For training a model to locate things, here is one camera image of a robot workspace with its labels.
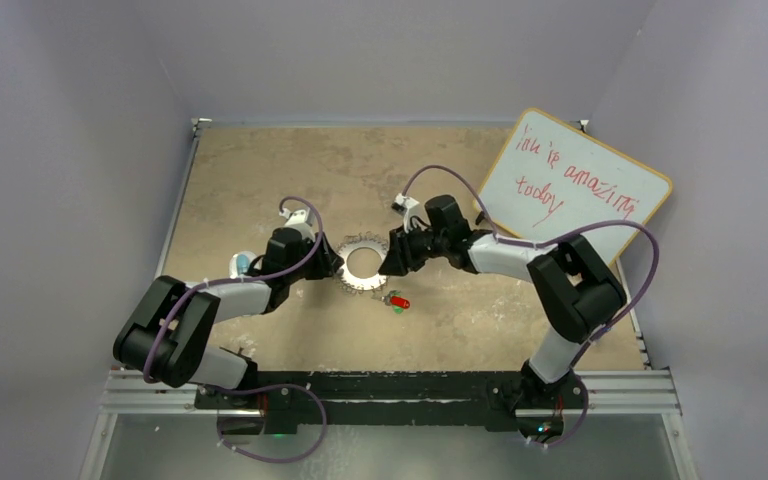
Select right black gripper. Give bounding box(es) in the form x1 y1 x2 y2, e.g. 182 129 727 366
379 222 449 277

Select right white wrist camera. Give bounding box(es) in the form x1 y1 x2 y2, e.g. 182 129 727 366
391 193 422 233

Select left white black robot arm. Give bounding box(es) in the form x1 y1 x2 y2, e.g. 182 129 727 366
113 227 344 409

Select purple cable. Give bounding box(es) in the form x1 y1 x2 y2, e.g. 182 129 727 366
400 164 661 448
142 195 330 465

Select whiteboard with red writing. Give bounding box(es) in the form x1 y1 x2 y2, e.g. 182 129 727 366
478 108 673 242

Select keys with red green tags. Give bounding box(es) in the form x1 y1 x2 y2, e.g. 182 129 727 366
372 290 411 314

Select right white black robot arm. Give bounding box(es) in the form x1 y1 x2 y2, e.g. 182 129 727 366
378 194 627 407

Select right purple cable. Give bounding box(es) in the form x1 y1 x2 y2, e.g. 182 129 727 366
400 164 661 448

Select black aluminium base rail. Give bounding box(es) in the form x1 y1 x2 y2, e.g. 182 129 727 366
194 371 590 439

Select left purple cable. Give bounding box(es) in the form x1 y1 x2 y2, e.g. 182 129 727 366
142 195 330 465

